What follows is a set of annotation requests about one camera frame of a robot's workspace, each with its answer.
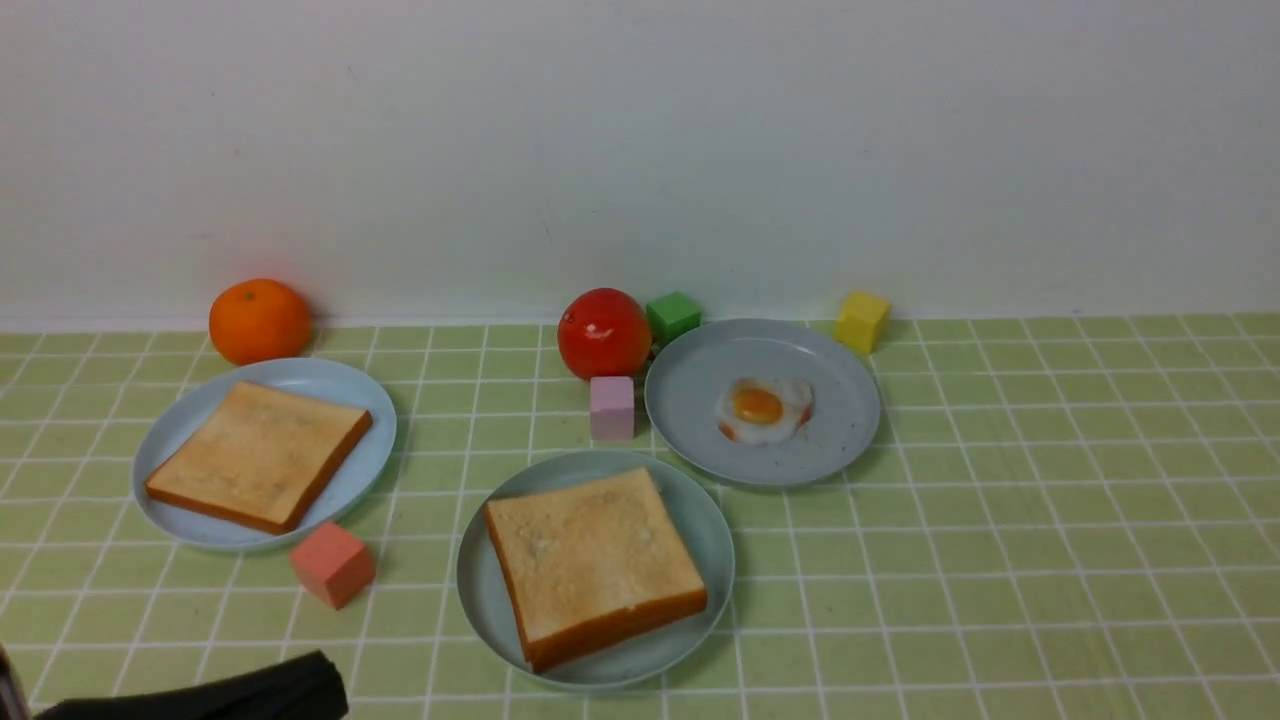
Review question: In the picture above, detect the toast slice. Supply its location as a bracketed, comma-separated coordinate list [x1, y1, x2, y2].
[143, 380, 372, 536]
[486, 469, 707, 610]
[513, 589, 709, 673]

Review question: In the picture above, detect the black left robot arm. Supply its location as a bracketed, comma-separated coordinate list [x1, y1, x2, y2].
[1, 650, 349, 719]

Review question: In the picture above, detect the red tomato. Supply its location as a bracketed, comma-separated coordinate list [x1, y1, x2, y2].
[557, 287, 653, 380]

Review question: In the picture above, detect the green cube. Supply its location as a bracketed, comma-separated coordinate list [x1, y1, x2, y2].
[645, 291, 703, 347]

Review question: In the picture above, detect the pink cube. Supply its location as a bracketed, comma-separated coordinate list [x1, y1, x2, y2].
[589, 375, 636, 442]

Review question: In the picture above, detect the blue plate with eggs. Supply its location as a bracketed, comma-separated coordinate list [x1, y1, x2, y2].
[644, 319, 882, 488]

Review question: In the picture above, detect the lower fried egg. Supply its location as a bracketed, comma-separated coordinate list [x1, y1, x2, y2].
[717, 377, 814, 446]

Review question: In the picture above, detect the yellow cube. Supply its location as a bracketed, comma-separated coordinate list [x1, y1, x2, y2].
[832, 291, 891, 356]

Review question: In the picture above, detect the teal front plate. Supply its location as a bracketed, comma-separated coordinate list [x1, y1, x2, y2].
[454, 448, 737, 693]

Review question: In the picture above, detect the blue plate with toast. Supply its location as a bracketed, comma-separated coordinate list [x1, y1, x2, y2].
[131, 357, 398, 553]

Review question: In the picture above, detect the coral red cube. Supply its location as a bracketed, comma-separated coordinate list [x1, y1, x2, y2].
[289, 521, 376, 610]

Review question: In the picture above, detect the orange fruit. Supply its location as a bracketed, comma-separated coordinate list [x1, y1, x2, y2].
[207, 278, 314, 366]

